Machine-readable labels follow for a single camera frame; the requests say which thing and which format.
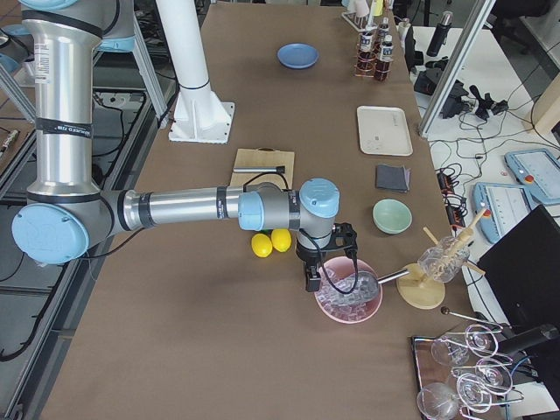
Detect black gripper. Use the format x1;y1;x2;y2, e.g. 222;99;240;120
296;222;358;292

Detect blue plate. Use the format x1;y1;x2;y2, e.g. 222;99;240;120
276;43;319;70

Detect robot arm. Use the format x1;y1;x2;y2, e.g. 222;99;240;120
11;1;358;292

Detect pink bowl of ice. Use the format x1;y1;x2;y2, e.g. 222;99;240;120
314;256;383;324

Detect yellow lemon lower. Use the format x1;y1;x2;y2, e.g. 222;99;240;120
270;228;292;253

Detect yellow lemon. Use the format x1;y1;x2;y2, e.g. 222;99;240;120
251;233;273;258
270;228;292;253

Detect yellow lemon upper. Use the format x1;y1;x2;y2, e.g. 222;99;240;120
251;233;273;258

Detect metal ice scoop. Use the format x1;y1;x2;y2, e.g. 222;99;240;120
347;269;410;304

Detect green bowl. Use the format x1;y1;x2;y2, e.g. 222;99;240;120
372;199;412;235

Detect wooden glass stand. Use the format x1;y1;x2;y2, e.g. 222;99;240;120
396;210;491;310

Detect steel muddler black tip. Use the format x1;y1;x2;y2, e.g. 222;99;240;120
233;165;285;174

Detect grey folded cloth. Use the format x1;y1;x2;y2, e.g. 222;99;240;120
375;164;410;193

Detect wooden cutting board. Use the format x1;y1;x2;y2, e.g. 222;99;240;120
228;149;295;189

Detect glass on stand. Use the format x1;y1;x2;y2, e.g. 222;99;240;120
417;236;470;284

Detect cream rabbit tray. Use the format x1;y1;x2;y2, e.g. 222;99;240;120
357;106;413;157

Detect wine glass rack tray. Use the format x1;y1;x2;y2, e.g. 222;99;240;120
410;321;524;419

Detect teach pendant near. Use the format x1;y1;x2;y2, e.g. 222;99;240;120
472;182;536;244

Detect teach pendant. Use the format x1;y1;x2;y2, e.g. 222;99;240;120
505;149;559;205
472;182;536;244

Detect black monitor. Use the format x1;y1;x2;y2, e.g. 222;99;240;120
478;205;559;332

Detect dark drink bottle right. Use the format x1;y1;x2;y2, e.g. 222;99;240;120
374;35;394;81

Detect dark drink bottle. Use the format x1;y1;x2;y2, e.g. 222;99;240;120
377;17;389;44
374;35;394;81
357;26;376;73

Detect dark drink bottle middle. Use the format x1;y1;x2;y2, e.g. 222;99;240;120
357;26;376;73

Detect teach pendant far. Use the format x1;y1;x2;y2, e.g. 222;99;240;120
505;149;559;205

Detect dark drink bottle top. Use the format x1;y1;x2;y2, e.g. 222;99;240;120
377;17;389;44

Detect cup rack with cups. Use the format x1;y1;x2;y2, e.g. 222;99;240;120
341;0;385;32

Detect black thermos bottle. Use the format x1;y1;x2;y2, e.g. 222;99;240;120
426;10;453;57

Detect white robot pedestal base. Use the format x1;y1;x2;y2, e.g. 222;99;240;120
157;0;235;144

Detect copper wire bottle rack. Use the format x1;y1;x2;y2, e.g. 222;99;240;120
353;24;387;78

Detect aluminium frame post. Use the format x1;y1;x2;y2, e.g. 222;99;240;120
418;0;495;137

